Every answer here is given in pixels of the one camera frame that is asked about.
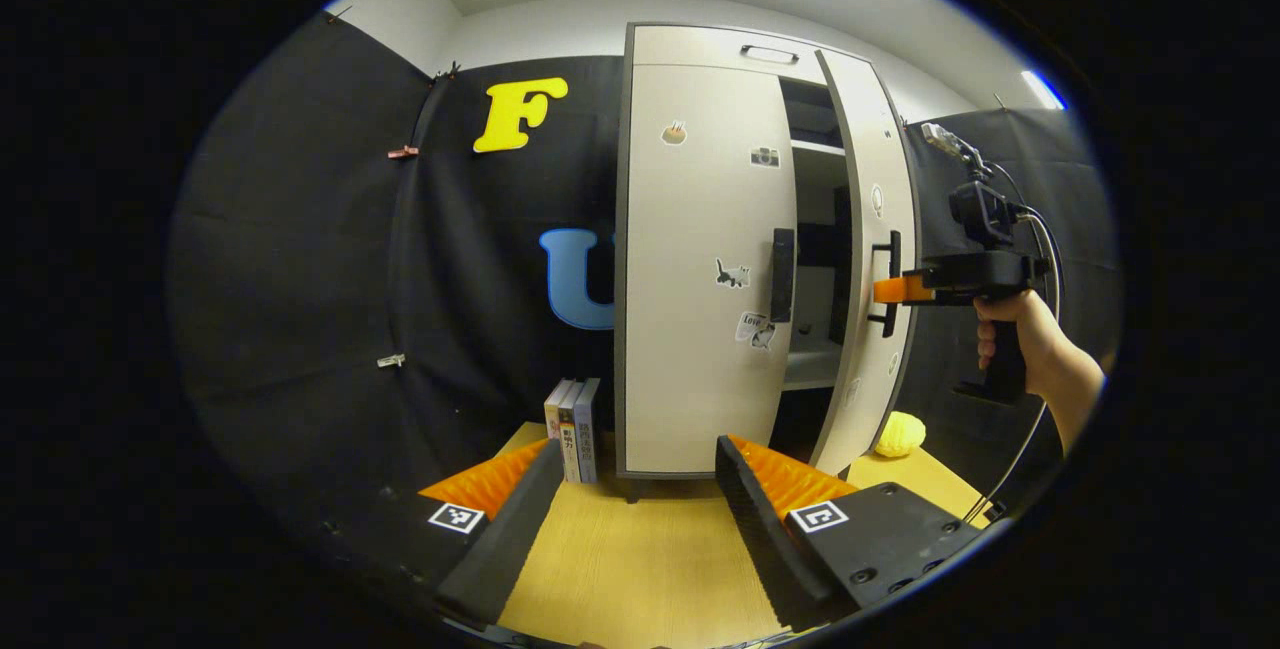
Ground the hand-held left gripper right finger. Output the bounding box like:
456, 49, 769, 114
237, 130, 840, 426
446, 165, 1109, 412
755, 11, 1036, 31
715, 435, 1011, 633

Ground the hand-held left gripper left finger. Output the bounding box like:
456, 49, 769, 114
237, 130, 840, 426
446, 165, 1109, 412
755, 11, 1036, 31
300, 437, 566, 630

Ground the beige cabinet door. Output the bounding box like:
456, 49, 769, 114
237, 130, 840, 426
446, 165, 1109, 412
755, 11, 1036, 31
622, 62, 801, 478
808, 49, 919, 478

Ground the beige double-door shoe cabinet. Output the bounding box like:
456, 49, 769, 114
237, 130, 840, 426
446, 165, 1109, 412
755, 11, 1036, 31
612, 22, 921, 505

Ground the dark book with yellow label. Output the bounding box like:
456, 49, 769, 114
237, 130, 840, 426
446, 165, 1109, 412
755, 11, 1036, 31
556, 381, 586, 485

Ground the yellow ribbed ball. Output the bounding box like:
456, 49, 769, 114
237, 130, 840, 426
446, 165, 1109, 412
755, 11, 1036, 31
873, 411, 927, 458

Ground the grey book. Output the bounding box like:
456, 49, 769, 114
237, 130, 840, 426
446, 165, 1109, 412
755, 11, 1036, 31
573, 377, 603, 485

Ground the white book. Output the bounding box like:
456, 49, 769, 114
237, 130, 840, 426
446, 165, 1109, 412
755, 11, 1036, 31
543, 379, 573, 445

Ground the small ceiling light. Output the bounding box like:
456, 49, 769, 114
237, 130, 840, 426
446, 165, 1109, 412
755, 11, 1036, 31
1020, 69, 1069, 112

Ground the black backdrop cloth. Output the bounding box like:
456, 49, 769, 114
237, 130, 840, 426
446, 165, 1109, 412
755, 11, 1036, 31
170, 14, 1121, 550

